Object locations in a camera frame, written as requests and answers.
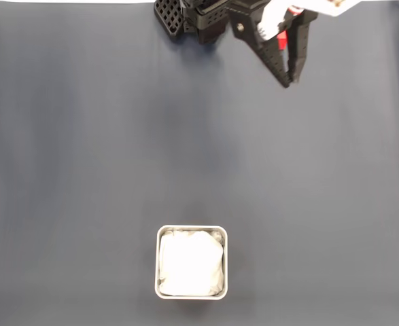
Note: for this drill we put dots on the red cube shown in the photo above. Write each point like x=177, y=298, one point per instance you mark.
x=282, y=40

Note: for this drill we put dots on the white square box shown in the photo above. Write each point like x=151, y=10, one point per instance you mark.
x=157, y=261

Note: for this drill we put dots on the blue-grey table mat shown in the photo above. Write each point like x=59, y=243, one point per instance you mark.
x=83, y=136

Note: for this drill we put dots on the white crumpled cloth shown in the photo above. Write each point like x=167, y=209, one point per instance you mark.
x=190, y=265

